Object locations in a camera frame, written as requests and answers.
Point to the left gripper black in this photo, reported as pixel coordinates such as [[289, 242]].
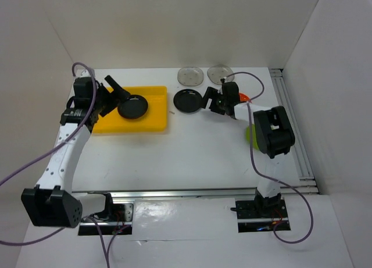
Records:
[[115, 97]]

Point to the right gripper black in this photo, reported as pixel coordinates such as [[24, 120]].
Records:
[[210, 93]]

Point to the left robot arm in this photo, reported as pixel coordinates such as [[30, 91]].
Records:
[[50, 203]]

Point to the black plate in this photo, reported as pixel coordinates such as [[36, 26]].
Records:
[[187, 101], [134, 107]]

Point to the orange plate back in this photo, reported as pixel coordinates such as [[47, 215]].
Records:
[[243, 98]]

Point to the aluminium rail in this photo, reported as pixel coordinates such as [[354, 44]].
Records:
[[175, 194], [307, 180]]

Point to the clear glass plate left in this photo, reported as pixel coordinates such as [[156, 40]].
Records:
[[190, 76]]

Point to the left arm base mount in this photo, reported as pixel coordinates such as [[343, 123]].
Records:
[[117, 221]]

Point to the clear glass plate right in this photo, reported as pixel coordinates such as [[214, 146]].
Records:
[[218, 72]]

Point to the yellow plastic bin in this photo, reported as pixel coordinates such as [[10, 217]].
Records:
[[155, 119]]

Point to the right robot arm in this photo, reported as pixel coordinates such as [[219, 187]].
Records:
[[269, 130]]

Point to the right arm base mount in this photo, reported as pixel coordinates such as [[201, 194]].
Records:
[[250, 219]]

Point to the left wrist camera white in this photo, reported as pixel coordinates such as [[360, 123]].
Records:
[[85, 73]]

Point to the aluminium rail front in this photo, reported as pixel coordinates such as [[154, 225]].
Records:
[[175, 194]]

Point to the clear glass plate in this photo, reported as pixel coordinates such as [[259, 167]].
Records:
[[218, 72], [190, 76]]

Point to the aluminium rail right side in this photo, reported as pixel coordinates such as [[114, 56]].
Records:
[[307, 180]]

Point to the green plate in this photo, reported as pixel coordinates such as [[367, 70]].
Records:
[[251, 137]]

